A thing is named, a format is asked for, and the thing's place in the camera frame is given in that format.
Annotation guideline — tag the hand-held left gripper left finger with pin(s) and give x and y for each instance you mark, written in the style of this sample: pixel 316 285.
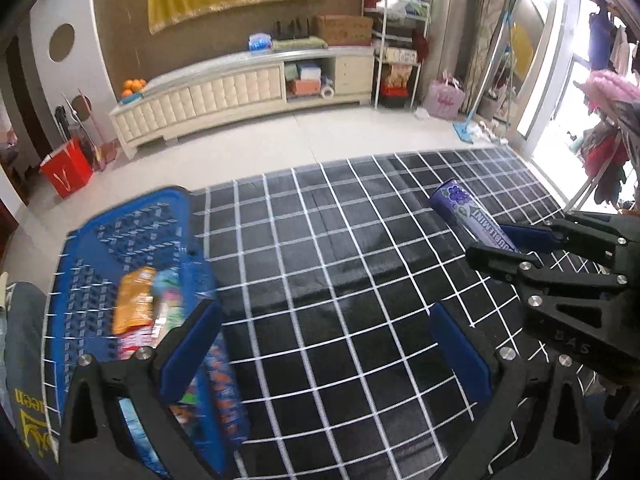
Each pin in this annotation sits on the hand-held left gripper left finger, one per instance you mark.
pixel 190 350

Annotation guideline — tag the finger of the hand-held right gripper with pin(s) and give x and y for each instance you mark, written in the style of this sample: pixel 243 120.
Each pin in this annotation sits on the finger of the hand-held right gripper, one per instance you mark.
pixel 530 237
pixel 565 290

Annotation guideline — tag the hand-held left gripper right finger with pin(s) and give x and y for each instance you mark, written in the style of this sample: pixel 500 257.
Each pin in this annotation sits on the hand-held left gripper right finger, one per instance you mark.
pixel 460 355

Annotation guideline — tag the yellow orange snack packet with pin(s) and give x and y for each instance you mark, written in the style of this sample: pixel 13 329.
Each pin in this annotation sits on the yellow orange snack packet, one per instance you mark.
pixel 132 300

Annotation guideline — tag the purple gum packet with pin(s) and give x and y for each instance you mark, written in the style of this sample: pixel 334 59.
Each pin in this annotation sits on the purple gum packet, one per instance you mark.
pixel 460 200

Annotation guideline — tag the blue plastic basket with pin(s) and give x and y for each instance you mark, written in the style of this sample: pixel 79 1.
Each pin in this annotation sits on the blue plastic basket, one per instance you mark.
pixel 125 220

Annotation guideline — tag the red hanging clothes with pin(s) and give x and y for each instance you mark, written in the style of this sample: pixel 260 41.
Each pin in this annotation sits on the red hanging clothes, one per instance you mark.
pixel 602 160

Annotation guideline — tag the black checked tablecloth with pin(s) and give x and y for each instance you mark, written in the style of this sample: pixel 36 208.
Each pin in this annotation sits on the black checked tablecloth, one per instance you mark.
pixel 350 260

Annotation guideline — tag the pink bag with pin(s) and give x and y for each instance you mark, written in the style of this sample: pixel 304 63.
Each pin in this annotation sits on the pink bag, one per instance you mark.
pixel 444 100

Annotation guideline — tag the person's grey printed clothing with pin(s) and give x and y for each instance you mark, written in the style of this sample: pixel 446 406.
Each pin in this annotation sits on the person's grey printed clothing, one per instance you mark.
pixel 25 360

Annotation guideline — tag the pink blanket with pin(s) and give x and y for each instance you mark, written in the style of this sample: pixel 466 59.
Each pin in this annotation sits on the pink blanket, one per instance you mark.
pixel 605 87

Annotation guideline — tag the yellow hanging cloth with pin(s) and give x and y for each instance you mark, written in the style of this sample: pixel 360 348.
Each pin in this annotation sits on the yellow hanging cloth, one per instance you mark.
pixel 521 47

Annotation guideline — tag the patterned beige curtain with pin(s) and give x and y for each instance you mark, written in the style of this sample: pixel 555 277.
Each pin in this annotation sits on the patterned beige curtain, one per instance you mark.
pixel 487 35

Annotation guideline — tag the blue hanging garment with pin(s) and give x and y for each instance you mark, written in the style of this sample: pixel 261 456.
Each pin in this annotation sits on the blue hanging garment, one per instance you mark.
pixel 600 35

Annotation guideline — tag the red paper bag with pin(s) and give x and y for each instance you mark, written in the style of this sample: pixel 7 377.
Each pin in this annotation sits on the red paper bag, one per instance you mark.
pixel 67 172

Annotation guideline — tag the broom and red dustpan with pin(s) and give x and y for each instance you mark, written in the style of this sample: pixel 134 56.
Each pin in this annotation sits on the broom and red dustpan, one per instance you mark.
pixel 102 152

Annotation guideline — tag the white metal shelf rack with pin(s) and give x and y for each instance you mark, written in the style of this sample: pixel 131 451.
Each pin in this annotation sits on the white metal shelf rack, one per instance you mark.
pixel 397 60

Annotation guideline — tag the gold standing air conditioner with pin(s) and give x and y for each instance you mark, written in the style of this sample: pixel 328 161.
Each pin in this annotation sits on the gold standing air conditioner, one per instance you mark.
pixel 452 10

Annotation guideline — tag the white tv cabinet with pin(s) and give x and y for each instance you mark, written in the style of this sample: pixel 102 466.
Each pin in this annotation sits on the white tv cabinet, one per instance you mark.
pixel 200 100

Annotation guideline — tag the stack of oranges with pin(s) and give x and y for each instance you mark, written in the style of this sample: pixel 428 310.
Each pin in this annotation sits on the stack of oranges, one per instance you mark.
pixel 134 87

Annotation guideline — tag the boxes in cabinet shelf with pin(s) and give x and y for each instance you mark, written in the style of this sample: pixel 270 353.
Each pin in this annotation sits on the boxes in cabinet shelf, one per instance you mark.
pixel 307 80

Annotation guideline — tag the brown cardboard box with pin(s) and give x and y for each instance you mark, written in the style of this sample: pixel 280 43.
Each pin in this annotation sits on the brown cardboard box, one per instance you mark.
pixel 345 30

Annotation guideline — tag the green cushion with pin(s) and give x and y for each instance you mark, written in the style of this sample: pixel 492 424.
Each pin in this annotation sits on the green cushion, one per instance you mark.
pixel 300 44

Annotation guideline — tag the blue tissue box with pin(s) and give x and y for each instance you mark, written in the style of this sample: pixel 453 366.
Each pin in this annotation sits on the blue tissue box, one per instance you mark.
pixel 260 42

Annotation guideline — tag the black router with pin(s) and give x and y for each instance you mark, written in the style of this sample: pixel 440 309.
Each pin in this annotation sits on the black router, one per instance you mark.
pixel 292 30

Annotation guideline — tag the plain round brown wall decor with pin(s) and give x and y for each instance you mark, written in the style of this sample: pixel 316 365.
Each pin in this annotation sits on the plain round brown wall decor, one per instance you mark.
pixel 62 42

